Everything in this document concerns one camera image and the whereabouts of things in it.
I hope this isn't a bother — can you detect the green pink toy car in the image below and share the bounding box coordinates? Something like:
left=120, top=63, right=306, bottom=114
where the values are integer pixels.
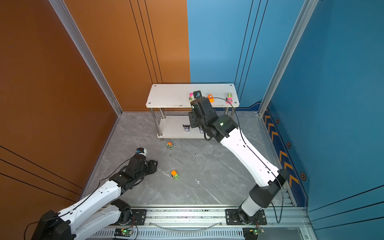
left=226, top=93, right=233, bottom=104

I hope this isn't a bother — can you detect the orange round toy car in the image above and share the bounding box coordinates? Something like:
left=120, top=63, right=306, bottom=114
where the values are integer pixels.
left=208, top=94, right=215, bottom=103

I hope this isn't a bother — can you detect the black purple toy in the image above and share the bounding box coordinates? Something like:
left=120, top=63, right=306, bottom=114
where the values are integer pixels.
left=183, top=125, right=191, bottom=133

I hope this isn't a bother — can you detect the orange green toy car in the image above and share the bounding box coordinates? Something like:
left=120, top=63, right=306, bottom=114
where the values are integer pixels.
left=171, top=170, right=180, bottom=180

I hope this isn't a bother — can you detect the orange green wheeled toy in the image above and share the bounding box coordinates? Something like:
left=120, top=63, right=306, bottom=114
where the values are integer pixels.
left=167, top=142, right=174, bottom=150

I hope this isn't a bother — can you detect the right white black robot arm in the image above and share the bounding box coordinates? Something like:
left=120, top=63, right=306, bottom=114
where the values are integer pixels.
left=189, top=97, right=289, bottom=225

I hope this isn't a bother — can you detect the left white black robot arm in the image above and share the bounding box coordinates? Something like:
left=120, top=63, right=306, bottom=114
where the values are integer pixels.
left=32, top=153, right=158, bottom=240

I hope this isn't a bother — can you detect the white two-tier shelf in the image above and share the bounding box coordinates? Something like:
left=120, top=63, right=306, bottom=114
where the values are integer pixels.
left=146, top=84, right=240, bottom=140

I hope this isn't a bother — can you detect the left circuit board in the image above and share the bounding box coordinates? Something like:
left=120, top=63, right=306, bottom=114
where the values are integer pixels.
left=113, top=229, right=133, bottom=239

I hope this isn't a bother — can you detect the circuit board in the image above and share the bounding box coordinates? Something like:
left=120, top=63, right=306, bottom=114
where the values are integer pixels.
left=243, top=226, right=265, bottom=240
left=113, top=229, right=133, bottom=239

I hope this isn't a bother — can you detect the right circuit board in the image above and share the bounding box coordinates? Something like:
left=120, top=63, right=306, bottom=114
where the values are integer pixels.
left=243, top=226, right=265, bottom=240

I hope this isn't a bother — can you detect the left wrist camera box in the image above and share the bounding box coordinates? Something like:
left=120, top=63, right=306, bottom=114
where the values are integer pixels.
left=136, top=148, right=148, bottom=156

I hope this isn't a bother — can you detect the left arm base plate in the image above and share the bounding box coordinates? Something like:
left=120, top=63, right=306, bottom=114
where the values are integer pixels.
left=113, top=209, right=147, bottom=226

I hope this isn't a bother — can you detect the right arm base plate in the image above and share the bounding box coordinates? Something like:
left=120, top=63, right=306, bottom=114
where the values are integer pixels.
left=225, top=209, right=267, bottom=226

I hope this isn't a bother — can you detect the aluminium front rail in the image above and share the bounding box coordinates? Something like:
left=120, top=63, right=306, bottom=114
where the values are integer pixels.
left=105, top=205, right=316, bottom=240

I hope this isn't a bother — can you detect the right aluminium corner post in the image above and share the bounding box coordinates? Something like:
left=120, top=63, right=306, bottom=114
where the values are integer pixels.
left=258, top=0, right=319, bottom=117

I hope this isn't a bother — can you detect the aluminium corner post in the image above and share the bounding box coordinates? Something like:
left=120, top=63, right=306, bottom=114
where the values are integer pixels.
left=49, top=0, right=123, bottom=117
left=258, top=0, right=319, bottom=117

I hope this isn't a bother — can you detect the left aluminium corner post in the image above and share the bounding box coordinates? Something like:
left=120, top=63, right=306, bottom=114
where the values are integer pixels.
left=49, top=0, right=123, bottom=117

